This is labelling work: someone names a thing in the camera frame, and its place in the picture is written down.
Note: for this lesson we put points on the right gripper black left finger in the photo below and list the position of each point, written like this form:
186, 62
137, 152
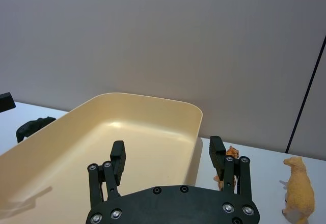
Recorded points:
118, 157

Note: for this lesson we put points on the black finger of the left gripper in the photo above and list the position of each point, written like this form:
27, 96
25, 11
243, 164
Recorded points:
6, 102

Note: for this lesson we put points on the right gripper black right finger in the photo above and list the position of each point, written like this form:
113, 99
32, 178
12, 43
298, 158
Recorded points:
216, 155

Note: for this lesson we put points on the orange toy tiger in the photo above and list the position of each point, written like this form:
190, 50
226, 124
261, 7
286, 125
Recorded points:
233, 152

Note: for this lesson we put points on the cream plastic tray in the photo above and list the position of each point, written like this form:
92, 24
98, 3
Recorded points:
142, 142

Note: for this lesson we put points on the black toy animal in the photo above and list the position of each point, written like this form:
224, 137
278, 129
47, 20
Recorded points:
30, 128

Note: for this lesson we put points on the tan toy animal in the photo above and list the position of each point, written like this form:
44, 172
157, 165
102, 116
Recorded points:
299, 183

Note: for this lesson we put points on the thin black strip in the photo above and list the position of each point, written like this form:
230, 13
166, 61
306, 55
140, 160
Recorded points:
305, 94

